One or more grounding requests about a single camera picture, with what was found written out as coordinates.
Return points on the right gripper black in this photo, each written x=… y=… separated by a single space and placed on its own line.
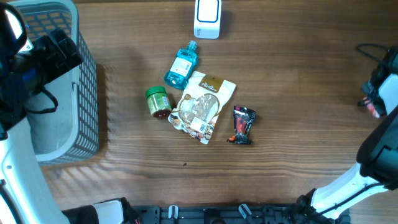
x=380 y=107

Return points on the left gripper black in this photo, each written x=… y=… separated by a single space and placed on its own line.
x=46 y=45

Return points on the green lid spice jar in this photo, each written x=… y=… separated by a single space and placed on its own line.
x=158 y=102

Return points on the blue mouthwash bottle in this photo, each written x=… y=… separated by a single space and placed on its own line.
x=182 y=68

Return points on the red black small packet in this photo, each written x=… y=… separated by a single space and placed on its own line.
x=243 y=120

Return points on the white brown snack pouch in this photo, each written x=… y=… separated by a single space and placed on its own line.
x=200 y=105

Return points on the red white small box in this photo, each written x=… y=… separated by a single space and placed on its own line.
x=371 y=108

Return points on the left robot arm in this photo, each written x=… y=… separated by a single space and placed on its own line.
x=26 y=196

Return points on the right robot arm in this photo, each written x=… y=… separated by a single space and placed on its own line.
x=375 y=170

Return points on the white barcode scanner box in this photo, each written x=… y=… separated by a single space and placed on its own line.
x=207 y=19

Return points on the grey plastic mesh basket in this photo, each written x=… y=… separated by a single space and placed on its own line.
x=70 y=133

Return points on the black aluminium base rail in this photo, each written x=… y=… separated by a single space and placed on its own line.
x=266 y=214

